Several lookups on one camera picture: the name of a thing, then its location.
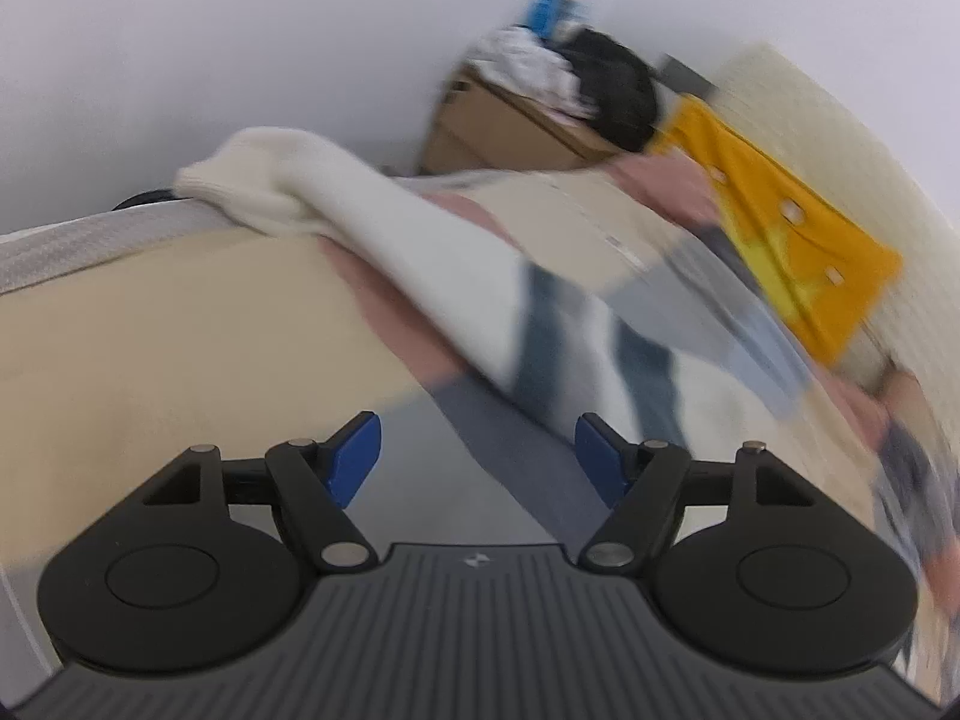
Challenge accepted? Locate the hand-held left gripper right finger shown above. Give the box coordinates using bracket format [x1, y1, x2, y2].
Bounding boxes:
[575, 412, 820, 573]

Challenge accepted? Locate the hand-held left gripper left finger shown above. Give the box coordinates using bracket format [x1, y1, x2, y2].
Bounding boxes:
[141, 411, 383, 573]

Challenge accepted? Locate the cream sweater with blue stripes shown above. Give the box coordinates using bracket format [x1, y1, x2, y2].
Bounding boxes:
[174, 127, 796, 458]

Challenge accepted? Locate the black clothes pile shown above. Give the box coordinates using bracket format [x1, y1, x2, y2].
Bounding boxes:
[559, 28, 665, 152]

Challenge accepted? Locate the white clothes pile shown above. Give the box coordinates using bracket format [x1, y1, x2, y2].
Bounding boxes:
[466, 24, 593, 121]

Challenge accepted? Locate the checked patchwork quilt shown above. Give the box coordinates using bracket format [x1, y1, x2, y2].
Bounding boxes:
[0, 165, 960, 691]

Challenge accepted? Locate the yellow crown print pillow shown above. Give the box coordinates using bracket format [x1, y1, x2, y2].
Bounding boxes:
[649, 94, 905, 368]

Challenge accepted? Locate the black object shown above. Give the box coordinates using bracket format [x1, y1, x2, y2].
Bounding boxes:
[112, 190, 185, 212]

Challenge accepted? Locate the cardboard box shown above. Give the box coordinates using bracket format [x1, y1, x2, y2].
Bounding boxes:
[416, 64, 623, 177]

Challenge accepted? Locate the grey mattress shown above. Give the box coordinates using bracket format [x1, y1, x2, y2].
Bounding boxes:
[0, 199, 226, 293]

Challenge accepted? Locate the blue package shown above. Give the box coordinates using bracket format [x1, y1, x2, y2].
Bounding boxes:
[525, 0, 586, 38]

